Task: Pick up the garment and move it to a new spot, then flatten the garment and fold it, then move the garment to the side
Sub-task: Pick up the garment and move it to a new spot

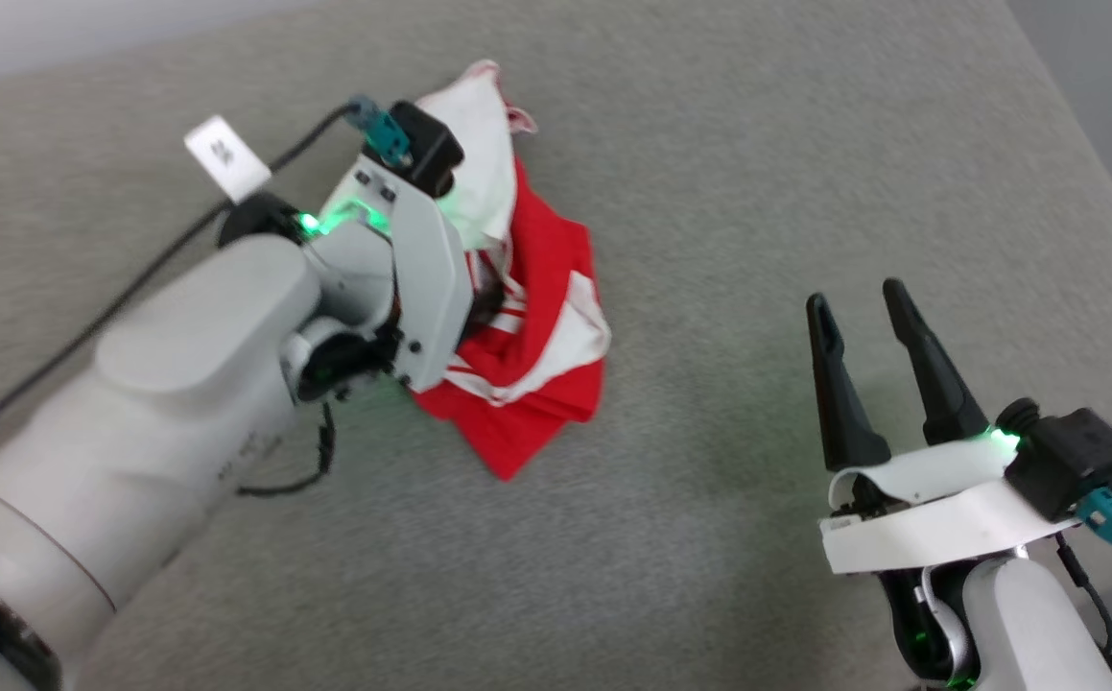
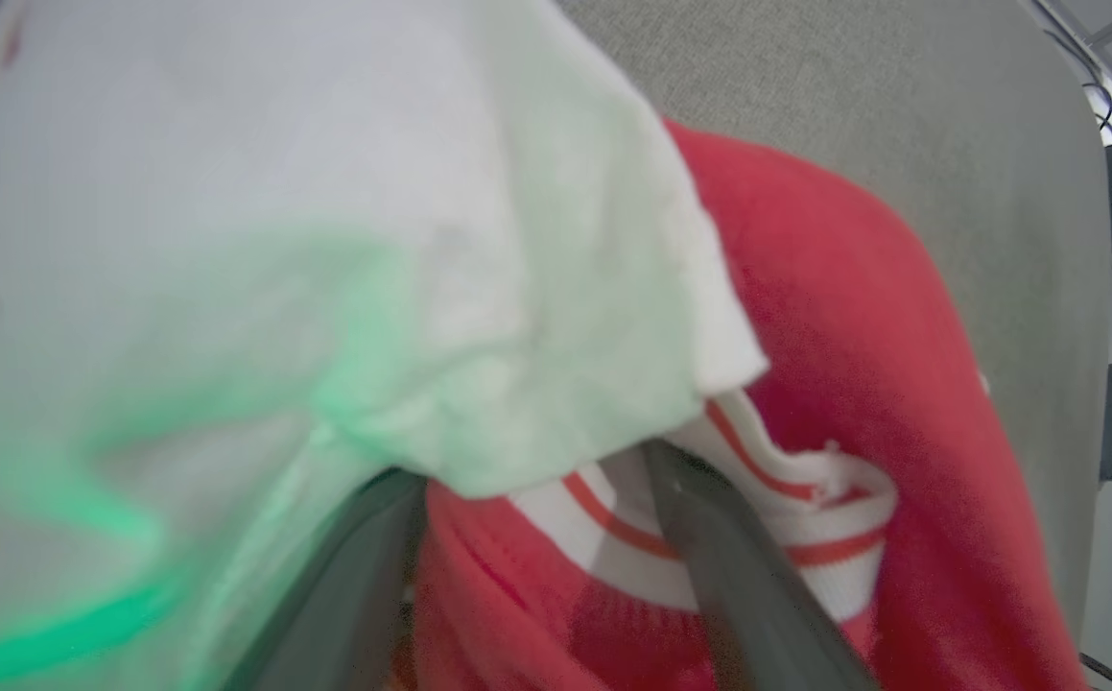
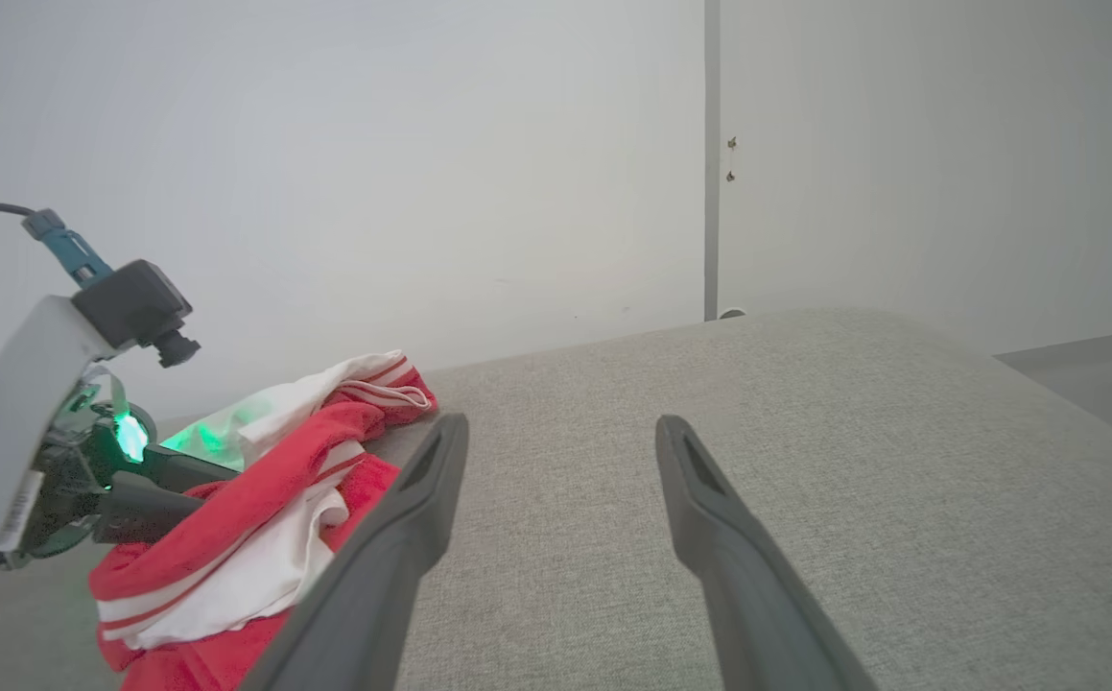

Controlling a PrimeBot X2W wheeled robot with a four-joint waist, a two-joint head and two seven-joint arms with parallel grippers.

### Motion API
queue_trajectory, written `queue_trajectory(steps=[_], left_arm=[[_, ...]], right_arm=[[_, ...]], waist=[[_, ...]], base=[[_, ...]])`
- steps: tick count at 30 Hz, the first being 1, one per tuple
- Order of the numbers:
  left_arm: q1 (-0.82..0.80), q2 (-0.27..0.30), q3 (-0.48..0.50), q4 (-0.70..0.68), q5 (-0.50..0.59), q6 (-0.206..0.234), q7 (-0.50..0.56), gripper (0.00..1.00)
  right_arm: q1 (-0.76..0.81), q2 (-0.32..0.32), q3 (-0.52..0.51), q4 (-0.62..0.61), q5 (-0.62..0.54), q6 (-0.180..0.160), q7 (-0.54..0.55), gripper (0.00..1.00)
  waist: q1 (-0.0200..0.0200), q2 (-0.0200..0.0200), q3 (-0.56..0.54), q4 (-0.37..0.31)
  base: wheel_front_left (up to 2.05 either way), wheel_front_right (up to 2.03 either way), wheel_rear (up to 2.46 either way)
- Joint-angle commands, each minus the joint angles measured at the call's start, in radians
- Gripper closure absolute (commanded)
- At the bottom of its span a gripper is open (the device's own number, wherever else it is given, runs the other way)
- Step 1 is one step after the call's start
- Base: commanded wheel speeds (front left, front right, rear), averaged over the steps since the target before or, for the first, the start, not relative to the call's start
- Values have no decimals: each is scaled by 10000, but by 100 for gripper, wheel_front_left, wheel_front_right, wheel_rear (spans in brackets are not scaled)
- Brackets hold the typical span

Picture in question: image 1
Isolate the long black left arm cable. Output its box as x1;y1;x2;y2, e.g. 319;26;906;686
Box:
0;104;360;481

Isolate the white cable label tag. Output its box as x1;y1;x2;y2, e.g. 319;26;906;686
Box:
183;115;273;204

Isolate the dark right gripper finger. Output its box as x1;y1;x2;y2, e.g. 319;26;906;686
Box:
805;293;892;473
882;278;991;447

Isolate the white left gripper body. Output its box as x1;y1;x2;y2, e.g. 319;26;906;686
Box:
320;158;475;391

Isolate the red Bulls 23 jersey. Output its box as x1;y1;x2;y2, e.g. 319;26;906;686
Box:
412;60;612;481

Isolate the short black looped cable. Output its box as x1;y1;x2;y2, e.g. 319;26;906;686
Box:
237;403;338;498

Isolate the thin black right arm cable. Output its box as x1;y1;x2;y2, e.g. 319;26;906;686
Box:
1054;533;1112;691

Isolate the teal left camera cable plug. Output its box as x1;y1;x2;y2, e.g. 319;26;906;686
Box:
344;96;413;164

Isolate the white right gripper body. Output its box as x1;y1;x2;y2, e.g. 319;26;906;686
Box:
819;437;1079;575

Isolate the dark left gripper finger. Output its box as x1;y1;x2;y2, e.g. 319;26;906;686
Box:
467;251;509;332

